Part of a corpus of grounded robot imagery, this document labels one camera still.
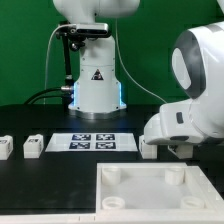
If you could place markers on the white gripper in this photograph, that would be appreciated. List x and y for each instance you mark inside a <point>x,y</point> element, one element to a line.
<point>173,125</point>

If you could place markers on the white square tabletop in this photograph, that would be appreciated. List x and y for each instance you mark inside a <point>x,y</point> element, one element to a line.
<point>150,193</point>

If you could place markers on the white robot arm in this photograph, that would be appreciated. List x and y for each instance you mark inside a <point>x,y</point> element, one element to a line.
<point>197,63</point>

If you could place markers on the white sheet with markers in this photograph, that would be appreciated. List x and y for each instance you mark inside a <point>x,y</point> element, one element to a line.
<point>121,142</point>

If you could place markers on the black camera on stand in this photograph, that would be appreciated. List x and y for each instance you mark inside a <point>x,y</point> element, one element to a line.
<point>73,37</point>

